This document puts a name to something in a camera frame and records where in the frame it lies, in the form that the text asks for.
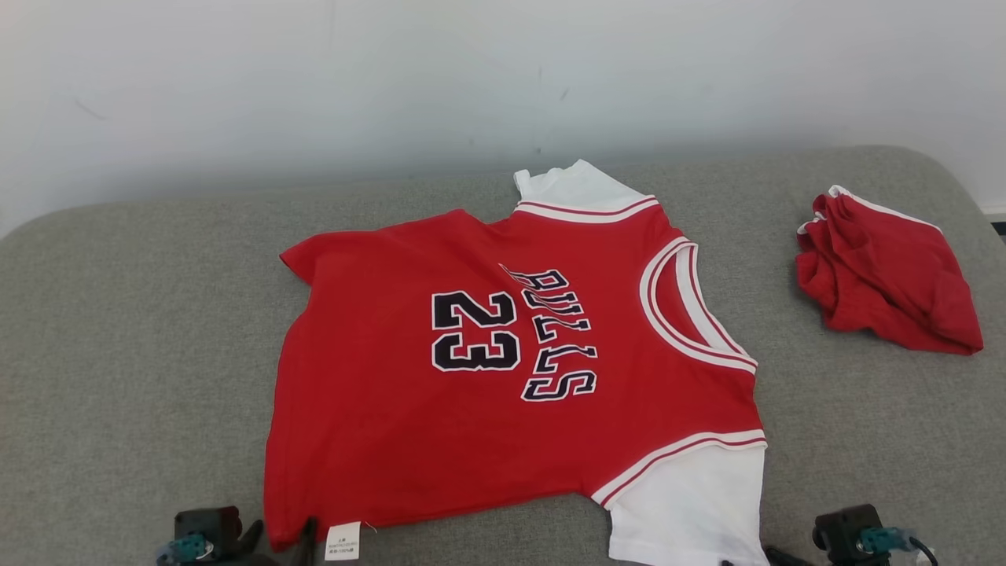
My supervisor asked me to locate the black cable teal connector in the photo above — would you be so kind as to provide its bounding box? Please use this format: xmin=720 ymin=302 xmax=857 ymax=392
xmin=858 ymin=527 xmax=942 ymax=566
xmin=156 ymin=535 xmax=215 ymax=566

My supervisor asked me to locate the red shorts white trim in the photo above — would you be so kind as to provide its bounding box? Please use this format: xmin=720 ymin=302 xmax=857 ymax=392
xmin=795 ymin=186 xmax=985 ymax=356

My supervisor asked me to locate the red Bulls 23 jersey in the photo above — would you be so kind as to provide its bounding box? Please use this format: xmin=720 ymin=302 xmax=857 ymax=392
xmin=263 ymin=160 xmax=769 ymax=566

